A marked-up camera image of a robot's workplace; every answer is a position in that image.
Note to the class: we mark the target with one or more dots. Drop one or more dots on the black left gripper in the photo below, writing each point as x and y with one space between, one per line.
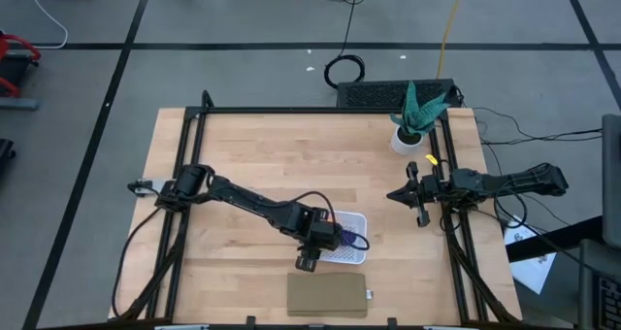
317 230

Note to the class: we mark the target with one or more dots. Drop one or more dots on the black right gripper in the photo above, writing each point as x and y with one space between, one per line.
433 189

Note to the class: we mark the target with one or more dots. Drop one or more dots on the purple toy grapes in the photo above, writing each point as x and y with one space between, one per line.
348 238

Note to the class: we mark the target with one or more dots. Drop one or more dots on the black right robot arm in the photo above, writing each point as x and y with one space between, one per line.
524 182

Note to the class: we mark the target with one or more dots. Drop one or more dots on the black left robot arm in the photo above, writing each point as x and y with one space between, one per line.
242 201

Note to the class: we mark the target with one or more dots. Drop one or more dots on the olive folded cloth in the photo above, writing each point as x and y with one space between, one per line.
325 295

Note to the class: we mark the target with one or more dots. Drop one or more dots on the white perforated plastic basket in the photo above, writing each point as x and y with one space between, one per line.
356 223

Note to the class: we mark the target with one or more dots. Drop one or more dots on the green plant in white pot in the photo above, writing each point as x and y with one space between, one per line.
417 119

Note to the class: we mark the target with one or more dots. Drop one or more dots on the black table clamp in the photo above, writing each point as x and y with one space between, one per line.
251 321
392 322

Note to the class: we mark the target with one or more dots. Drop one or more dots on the black vented box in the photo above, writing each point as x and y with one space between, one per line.
373 94

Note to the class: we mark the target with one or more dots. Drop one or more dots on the white printed paper sheet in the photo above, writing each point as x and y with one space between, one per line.
533 272

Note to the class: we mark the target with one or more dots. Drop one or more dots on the black desk beam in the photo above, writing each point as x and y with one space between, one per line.
558 238

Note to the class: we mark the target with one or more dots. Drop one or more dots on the grey case with keyboard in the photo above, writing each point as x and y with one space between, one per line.
589 281

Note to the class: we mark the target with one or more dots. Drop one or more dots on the grey upright panel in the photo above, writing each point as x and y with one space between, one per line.
612 174

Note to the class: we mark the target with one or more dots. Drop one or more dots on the red and black cart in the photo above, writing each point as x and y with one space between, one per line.
14 73

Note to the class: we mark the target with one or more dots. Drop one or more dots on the black aluminium table frame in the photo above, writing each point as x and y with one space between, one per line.
310 110

